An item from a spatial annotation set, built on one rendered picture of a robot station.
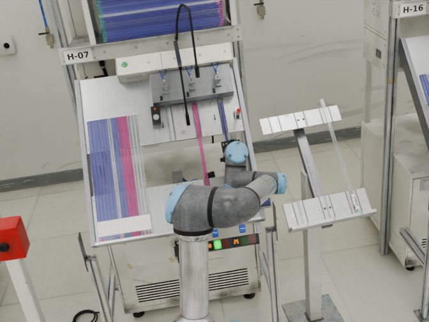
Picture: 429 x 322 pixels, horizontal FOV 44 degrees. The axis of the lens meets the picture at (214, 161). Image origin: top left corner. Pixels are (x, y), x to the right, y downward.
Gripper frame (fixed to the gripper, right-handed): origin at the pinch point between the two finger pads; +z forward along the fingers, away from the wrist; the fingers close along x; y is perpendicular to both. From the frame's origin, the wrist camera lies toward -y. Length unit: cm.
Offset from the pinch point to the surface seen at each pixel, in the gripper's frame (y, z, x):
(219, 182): -8.6, -1.3, 6.0
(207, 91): 29.2, 2.3, 5.1
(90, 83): 41, 12, 53
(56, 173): 10, 195, 117
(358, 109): 24, 189, -121
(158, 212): -16.7, -3.4, 32.0
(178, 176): -4, 45, 23
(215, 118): 18.0, 5.5, 3.1
